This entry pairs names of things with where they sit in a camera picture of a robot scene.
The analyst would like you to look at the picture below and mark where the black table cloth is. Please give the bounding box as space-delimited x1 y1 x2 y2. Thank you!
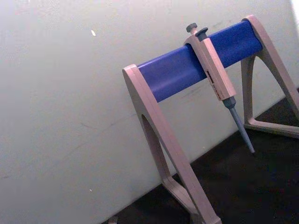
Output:
100 87 299 224

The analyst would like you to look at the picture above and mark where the beige pipette stand blue bar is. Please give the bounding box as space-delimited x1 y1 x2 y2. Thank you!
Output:
122 14 299 224

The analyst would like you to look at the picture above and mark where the beige pipette grey tip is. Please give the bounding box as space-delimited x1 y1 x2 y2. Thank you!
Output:
184 22 256 154

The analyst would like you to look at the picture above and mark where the plain pale wall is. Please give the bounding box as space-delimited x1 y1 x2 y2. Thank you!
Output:
0 0 299 224

